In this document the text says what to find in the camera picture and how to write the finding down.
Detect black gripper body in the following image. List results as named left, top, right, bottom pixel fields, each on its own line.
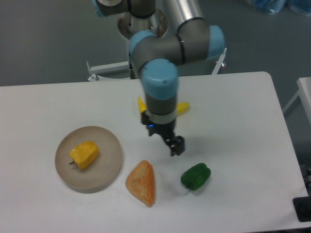
left=146, top=120, right=175, bottom=140

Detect yellow toy bell pepper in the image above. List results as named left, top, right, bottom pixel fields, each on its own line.
left=69, top=141, right=99, bottom=169

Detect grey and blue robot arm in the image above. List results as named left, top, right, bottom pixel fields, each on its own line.
left=128, top=0, right=225, bottom=155

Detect green toy bell pepper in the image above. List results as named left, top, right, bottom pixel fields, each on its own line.
left=180, top=163, right=211, bottom=191

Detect beige round plate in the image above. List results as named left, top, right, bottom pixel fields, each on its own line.
left=55, top=126, right=122, bottom=193

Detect yellow toy banana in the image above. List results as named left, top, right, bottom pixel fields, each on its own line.
left=137, top=97, right=190, bottom=116

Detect orange toy croissant bread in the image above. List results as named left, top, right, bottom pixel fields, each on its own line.
left=125, top=160, right=156, bottom=207

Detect black device at table edge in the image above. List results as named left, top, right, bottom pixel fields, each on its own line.
left=293, top=196, right=311, bottom=222

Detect white side table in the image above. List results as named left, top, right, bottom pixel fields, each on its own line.
left=282, top=77, right=311, bottom=121

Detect blue plastic bags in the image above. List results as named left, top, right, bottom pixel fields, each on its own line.
left=247, top=0, right=311, bottom=17

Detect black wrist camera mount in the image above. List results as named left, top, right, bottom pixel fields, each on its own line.
left=141, top=110, right=152, bottom=126

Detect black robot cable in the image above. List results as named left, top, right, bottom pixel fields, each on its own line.
left=128, top=60, right=136, bottom=80

